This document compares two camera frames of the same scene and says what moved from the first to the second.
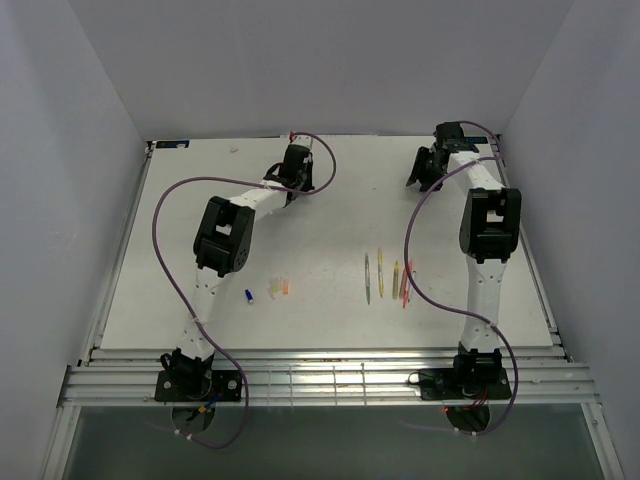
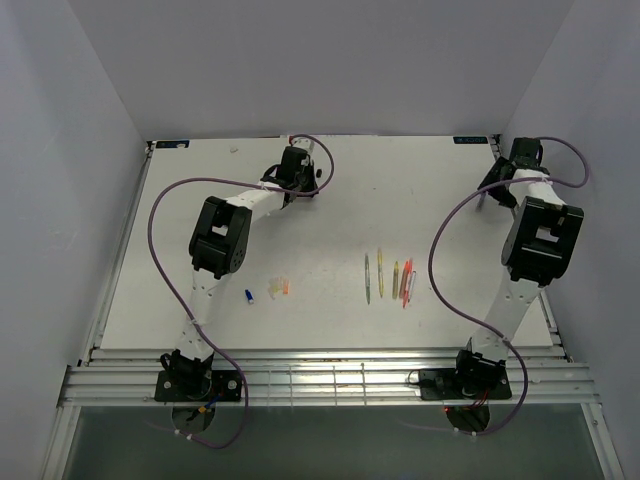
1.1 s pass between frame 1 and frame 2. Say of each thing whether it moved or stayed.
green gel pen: stayed
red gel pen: stayed
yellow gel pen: stayed
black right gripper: moved
